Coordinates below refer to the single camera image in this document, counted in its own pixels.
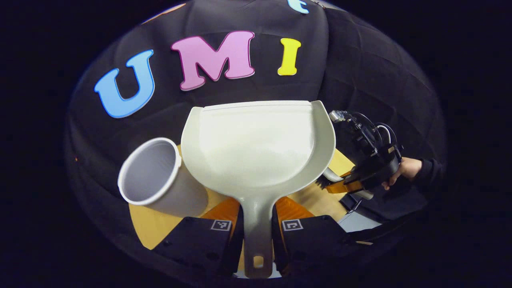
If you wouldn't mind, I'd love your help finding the black backdrop cloth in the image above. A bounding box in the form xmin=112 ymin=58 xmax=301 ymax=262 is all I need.
xmin=64 ymin=0 xmax=446 ymax=256

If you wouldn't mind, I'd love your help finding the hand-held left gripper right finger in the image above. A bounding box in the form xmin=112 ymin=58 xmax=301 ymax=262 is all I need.
xmin=273 ymin=196 xmax=354 ymax=276

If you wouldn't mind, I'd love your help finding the small grey broom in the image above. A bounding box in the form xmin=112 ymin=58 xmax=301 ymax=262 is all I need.
xmin=315 ymin=167 xmax=374 ymax=200

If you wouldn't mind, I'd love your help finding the white plastic dustpan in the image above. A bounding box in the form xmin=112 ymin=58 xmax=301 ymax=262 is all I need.
xmin=181 ymin=100 xmax=336 ymax=279

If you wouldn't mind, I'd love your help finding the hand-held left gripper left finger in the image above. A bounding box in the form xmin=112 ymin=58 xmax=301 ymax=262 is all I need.
xmin=153 ymin=196 xmax=244 ymax=278

